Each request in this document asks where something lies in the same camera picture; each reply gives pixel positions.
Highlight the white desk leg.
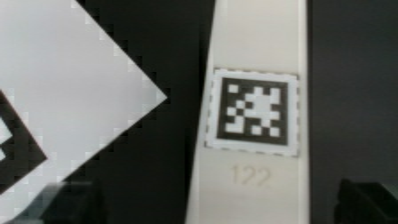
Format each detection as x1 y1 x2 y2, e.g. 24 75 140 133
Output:
184 0 308 224

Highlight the white fiducial marker sheet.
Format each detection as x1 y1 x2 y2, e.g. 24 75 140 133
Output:
0 0 166 221

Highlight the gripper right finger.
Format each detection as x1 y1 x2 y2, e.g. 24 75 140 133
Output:
333 179 398 224

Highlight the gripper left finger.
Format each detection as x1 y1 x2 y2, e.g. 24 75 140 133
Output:
10 182 106 224

